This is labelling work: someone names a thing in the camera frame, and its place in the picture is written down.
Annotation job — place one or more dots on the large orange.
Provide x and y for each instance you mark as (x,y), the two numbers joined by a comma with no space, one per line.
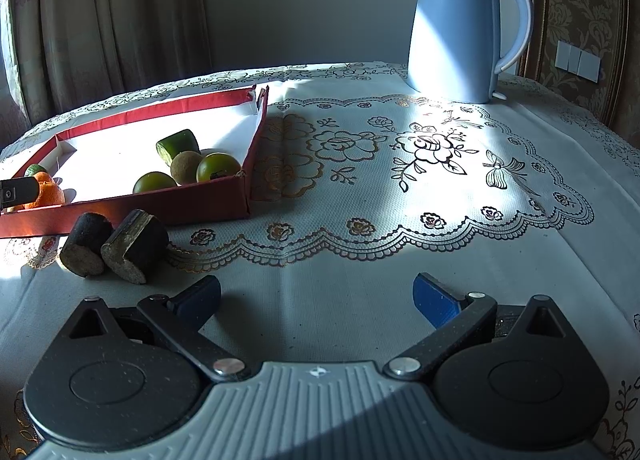
(50,194)

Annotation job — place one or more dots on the green round fruit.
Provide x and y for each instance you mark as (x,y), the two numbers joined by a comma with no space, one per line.
(217,168)
(154,183)

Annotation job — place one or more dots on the white wall switch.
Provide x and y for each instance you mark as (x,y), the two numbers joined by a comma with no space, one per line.
(577,59)

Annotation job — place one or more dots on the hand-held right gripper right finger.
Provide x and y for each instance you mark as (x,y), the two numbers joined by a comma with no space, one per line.
(435,297)

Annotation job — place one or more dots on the brown kiwi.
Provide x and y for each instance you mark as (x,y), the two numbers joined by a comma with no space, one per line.
(186,167)

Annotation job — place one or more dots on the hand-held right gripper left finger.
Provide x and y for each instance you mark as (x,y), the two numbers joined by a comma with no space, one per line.
(197,297)

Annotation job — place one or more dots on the dark cylindrical block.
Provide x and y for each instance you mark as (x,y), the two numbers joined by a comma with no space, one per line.
(85,245)

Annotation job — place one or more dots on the green avocado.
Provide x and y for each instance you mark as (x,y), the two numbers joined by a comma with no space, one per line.
(35,169)

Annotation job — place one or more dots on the red cardboard box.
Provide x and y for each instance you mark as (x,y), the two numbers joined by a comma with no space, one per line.
(150,207)

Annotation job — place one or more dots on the patterned beige curtain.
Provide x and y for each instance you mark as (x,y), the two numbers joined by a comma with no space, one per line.
(110,19)

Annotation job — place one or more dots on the green cut fruit piece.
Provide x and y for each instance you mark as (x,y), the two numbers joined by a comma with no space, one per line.
(177,144)

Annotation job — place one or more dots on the light blue electric kettle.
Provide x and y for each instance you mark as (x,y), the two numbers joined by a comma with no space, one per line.
(450,39)

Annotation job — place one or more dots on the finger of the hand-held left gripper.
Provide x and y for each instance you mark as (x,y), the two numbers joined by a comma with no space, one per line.
(17,191)

